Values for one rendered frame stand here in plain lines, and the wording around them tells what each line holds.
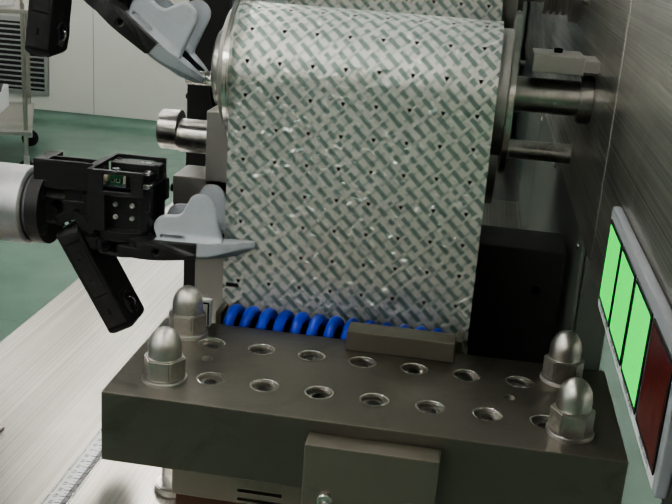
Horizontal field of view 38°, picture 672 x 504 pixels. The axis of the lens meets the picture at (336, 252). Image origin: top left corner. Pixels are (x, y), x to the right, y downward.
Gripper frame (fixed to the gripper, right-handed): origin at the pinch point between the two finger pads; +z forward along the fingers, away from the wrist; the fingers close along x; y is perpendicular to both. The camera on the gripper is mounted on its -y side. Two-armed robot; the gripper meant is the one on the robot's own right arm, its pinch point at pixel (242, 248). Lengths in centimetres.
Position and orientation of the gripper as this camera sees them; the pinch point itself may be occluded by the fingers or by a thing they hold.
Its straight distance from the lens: 92.4
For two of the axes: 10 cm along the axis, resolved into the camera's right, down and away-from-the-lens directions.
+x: 1.5, -3.0, 9.4
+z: 9.9, 1.1, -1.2
